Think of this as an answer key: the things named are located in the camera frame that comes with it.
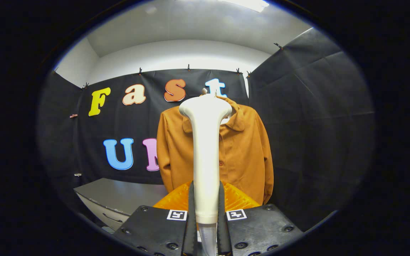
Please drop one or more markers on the row of black clips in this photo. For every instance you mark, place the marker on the row of black clips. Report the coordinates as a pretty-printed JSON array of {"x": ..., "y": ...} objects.
[{"x": 140, "y": 71}]

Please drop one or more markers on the orange button-up shirt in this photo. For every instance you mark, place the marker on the orange button-up shirt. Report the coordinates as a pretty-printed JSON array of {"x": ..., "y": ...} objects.
[{"x": 244, "y": 156}]

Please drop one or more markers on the long ceiling light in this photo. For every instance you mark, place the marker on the long ceiling light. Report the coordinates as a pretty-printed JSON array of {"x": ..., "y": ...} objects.
[{"x": 247, "y": 4}]

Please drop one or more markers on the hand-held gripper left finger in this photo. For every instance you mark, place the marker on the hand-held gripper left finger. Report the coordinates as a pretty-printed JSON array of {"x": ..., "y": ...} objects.
[{"x": 155, "y": 227}]

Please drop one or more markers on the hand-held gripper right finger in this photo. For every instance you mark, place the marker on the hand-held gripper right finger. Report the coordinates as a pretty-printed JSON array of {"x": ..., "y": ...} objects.
[{"x": 262, "y": 227}]

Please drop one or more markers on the white garment hanger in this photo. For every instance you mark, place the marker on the white garment hanger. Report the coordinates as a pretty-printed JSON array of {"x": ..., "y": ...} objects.
[{"x": 227, "y": 119}]

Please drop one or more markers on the grey cabinet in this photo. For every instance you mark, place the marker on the grey cabinet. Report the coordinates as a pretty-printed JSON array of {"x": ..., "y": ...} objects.
[{"x": 126, "y": 195}]

